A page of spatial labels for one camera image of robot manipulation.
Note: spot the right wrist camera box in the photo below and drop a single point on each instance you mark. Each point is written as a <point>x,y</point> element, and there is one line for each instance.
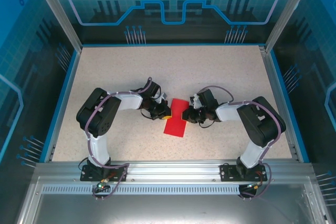
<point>194,100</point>

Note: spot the aluminium frame post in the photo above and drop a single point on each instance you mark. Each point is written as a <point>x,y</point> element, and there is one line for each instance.
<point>288,11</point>
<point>56,11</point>

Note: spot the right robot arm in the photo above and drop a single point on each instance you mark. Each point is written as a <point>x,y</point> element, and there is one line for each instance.
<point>262,124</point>

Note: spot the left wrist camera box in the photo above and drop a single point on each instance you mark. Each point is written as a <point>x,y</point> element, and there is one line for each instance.
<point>163,98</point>

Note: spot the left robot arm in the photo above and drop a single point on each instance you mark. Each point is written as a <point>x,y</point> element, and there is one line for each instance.
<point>99,113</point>

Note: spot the small connector with green light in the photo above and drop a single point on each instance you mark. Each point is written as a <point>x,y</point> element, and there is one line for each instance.
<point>252,186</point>
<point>102,186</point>

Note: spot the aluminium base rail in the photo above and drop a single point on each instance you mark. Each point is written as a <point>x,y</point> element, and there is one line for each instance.
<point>170,171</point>

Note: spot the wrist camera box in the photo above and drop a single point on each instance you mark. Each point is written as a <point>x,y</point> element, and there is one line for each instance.
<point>163,98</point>
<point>194,100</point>

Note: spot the grey sheet metal tray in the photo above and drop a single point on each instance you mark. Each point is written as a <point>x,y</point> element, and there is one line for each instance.
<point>168,208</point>

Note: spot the aluminium side rail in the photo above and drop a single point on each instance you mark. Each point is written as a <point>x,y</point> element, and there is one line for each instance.
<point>279,103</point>

